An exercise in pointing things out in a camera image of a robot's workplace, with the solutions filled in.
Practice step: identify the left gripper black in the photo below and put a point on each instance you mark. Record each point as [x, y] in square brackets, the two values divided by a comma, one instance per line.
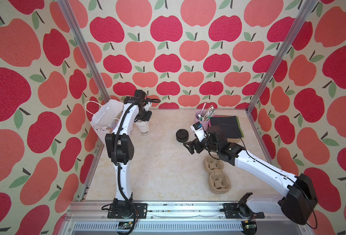
[146, 118]

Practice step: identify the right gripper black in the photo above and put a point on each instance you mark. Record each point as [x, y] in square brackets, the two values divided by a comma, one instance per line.
[196, 143]

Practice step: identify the stack of white paper cups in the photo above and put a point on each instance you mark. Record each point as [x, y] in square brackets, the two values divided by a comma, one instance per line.
[143, 126]

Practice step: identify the cartoon animal paper gift bag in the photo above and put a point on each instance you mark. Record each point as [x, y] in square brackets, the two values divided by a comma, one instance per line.
[105, 120]

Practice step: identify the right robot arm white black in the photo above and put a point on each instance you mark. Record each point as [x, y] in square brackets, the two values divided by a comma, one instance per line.
[296, 197]

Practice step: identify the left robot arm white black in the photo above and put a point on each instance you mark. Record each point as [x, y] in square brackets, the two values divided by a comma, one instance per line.
[121, 150]

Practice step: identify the pink cylindrical holder cup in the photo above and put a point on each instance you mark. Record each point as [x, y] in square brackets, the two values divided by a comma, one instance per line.
[205, 124]

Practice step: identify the stack of dark napkins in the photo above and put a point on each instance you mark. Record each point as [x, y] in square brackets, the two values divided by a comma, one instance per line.
[230, 124]

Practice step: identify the brown pulp cup carrier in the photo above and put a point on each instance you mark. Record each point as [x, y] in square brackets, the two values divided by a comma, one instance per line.
[219, 182]

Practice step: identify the aluminium front rail frame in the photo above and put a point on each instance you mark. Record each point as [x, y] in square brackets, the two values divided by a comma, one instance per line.
[173, 218]

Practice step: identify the left aluminium corner post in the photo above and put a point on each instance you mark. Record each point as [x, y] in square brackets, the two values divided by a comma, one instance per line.
[72, 22]

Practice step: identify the aluminium corner post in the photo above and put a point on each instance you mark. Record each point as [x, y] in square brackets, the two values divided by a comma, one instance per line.
[298, 23]
[72, 22]

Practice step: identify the right aluminium corner post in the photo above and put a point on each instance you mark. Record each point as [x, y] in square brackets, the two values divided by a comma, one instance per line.
[298, 23]

